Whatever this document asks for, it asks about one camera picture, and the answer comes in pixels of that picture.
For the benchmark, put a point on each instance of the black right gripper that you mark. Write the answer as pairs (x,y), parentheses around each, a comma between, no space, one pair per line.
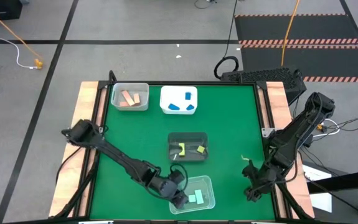
(264,180)

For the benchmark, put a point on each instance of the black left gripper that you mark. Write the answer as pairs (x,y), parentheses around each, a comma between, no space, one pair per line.
(180,199)

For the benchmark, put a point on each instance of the long light green block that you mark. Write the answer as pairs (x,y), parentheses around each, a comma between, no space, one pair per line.
(199,197)

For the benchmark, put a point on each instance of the yellow arch block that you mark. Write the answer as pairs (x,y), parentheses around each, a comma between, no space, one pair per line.
(181,152)

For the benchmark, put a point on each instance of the yellow cube block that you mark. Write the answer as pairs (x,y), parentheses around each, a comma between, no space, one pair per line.
(200,149)

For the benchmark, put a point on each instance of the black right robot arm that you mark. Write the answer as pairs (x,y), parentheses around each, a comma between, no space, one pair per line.
(300,130)

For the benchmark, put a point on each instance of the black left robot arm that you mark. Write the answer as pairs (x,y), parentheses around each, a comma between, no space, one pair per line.
(119,155)

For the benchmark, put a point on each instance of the square light green block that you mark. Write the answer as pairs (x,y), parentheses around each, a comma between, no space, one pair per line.
(192,198)

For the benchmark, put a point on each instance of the clear plastic bin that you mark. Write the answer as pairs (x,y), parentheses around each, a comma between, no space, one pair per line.
(143,87)
(208,208)

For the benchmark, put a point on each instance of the white paper sheet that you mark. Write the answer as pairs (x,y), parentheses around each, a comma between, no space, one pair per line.
(322,202)

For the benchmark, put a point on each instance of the black stand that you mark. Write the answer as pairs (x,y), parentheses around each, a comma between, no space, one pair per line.
(353,175)

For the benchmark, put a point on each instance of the white plastic bin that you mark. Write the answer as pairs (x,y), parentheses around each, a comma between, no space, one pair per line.
(178,93)

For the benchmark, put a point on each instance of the short orange block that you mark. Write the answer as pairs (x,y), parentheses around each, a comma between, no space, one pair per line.
(124,104)
(136,99)

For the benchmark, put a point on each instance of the long orange block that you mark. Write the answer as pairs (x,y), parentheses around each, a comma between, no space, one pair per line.
(128,98)

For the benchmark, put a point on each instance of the black hazard-striped floor mat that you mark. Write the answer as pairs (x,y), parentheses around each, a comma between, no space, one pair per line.
(322,28)
(337,62)

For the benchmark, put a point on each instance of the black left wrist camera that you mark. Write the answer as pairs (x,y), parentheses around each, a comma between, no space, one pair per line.
(177,176)

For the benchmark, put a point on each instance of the silver corner bracket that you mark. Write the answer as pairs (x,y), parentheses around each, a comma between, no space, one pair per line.
(266,132)

